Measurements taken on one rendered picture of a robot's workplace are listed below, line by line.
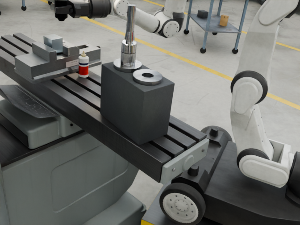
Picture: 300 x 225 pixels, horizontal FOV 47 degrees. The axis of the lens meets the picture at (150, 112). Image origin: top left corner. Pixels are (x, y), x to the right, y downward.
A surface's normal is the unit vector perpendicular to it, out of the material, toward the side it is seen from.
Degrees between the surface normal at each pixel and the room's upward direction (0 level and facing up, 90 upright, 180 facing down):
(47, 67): 90
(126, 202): 0
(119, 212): 0
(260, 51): 90
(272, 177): 90
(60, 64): 90
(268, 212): 0
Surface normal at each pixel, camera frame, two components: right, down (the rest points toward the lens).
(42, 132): 0.72, 0.41
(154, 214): 0.10, -0.86
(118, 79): -0.76, 0.26
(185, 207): -0.41, 0.43
